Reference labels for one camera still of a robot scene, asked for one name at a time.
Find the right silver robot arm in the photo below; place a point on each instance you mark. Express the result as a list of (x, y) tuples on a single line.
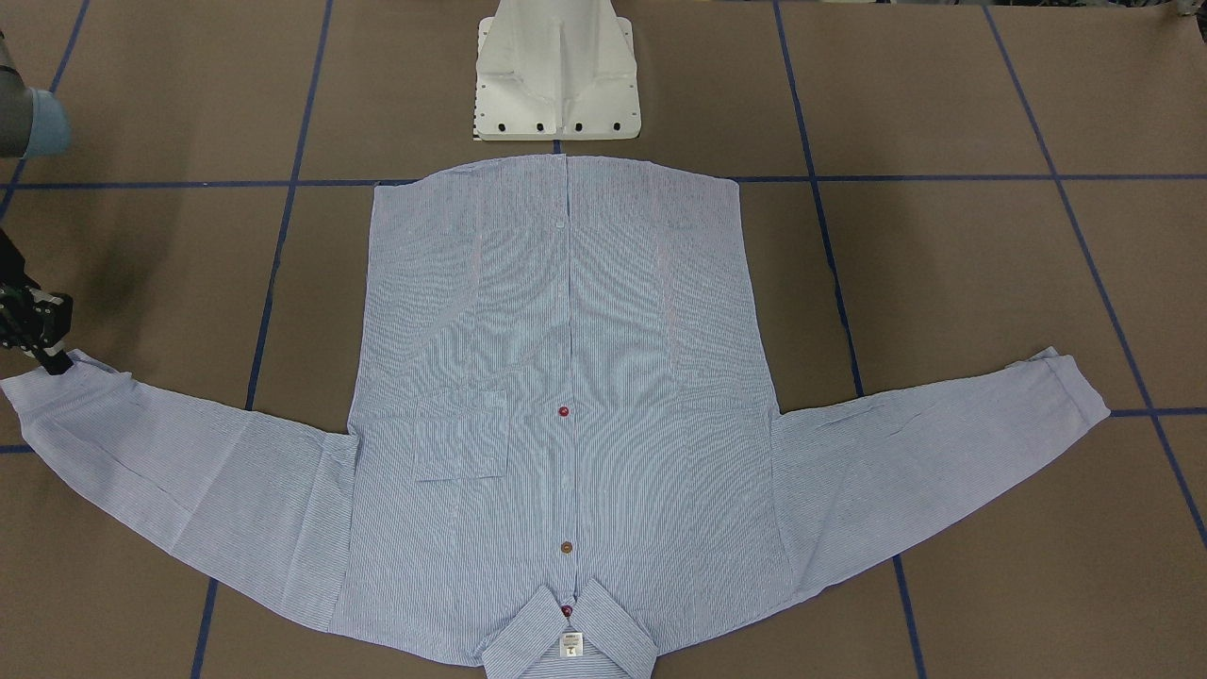
[(33, 122)]

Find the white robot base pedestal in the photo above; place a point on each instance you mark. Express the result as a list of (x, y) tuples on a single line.
[(556, 71)]

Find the blue striped button shirt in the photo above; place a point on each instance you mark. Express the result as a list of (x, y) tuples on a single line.
[(564, 455)]

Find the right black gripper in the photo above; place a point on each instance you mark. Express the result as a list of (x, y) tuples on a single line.
[(36, 325)]

